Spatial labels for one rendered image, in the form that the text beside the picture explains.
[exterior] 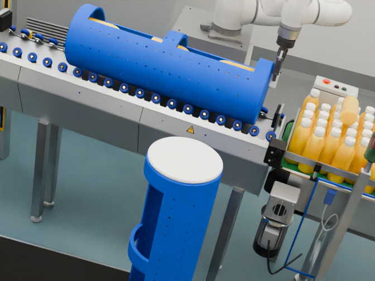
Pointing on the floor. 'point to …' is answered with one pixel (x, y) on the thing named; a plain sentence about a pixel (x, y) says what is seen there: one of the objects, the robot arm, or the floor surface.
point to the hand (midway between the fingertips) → (274, 80)
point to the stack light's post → (342, 224)
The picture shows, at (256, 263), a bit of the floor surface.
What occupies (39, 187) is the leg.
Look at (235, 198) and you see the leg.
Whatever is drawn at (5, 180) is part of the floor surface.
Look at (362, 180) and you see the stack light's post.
